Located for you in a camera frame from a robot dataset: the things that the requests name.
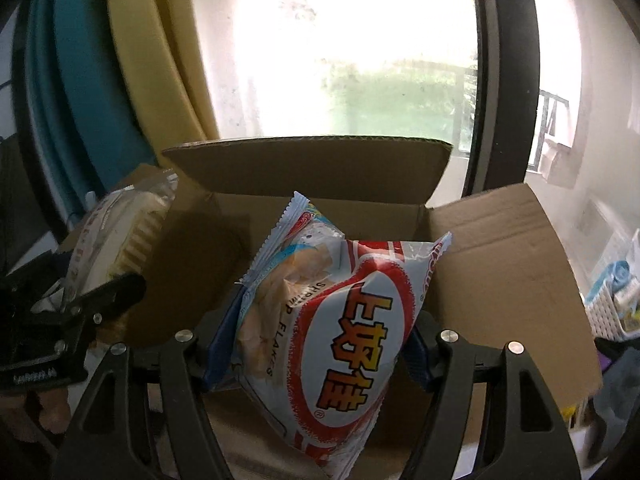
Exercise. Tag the clear cake snack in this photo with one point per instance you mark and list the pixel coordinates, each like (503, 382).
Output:
(118, 237)

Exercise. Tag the brown cardboard box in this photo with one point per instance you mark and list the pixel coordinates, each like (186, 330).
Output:
(504, 276)

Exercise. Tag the yellow curtain left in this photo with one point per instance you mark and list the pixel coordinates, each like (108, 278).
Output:
(157, 47)

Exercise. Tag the white plastic basket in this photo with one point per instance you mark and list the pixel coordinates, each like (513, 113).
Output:
(612, 304)

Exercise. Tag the red white shrimp flakes bag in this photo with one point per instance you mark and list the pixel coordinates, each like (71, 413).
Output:
(306, 351)

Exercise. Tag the black window frame post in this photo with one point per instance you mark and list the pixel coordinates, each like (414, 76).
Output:
(508, 72)

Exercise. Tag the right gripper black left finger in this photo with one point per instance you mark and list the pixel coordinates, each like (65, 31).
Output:
(110, 436)

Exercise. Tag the teal curtain left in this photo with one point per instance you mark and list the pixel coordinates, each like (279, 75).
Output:
(86, 135)

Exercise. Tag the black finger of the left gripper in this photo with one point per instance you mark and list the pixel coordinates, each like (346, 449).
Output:
(115, 297)

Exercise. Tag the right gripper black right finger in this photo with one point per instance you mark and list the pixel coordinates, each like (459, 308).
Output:
(522, 433)

